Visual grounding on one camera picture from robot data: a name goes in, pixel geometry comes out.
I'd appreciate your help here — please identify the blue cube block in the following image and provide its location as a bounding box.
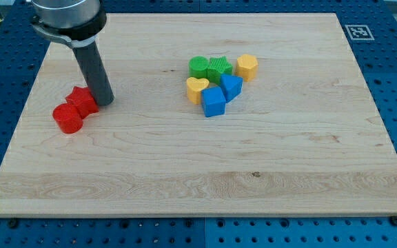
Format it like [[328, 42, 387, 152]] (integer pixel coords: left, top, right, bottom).
[[201, 87, 226, 117]]

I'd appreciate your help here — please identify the wooden board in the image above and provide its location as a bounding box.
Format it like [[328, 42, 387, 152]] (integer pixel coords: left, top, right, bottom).
[[0, 13, 397, 218]]

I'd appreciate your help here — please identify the black bolt front right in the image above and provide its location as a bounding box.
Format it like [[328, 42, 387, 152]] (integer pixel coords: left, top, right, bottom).
[[389, 216, 397, 227]]

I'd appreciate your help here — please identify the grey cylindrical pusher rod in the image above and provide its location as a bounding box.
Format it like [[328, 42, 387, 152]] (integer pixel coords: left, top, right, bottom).
[[72, 41, 114, 106]]

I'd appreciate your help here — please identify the blue triangle block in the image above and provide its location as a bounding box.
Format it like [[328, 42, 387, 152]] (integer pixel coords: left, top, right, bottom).
[[220, 74, 243, 103]]

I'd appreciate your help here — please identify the black bolt front left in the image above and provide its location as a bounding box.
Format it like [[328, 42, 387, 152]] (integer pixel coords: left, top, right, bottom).
[[7, 218, 19, 229]]

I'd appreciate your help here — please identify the white fiducial marker tag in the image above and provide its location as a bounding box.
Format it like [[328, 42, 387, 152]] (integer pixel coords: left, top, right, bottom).
[[345, 24, 374, 41]]

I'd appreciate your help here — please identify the red cylinder block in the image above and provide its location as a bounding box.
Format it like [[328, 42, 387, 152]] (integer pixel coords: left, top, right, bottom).
[[52, 103, 83, 134]]

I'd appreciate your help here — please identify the red star block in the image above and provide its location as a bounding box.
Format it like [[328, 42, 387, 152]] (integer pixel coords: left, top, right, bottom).
[[65, 86, 99, 118]]

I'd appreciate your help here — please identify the yellow heart block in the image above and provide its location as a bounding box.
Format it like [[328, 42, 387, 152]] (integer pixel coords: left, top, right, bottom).
[[186, 77, 210, 105]]

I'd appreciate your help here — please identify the yellow hexagon block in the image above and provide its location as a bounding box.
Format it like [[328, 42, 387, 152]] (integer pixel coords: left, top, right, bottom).
[[235, 54, 258, 81]]

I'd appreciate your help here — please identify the green star block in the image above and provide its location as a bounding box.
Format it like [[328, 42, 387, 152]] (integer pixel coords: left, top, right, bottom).
[[207, 56, 233, 85]]

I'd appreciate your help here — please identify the black bolt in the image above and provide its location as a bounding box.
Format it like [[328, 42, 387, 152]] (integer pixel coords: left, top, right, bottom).
[[7, 218, 19, 229], [389, 216, 397, 227]]

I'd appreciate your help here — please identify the green cylinder block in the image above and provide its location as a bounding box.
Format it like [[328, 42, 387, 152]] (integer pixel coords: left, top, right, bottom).
[[188, 56, 210, 79]]

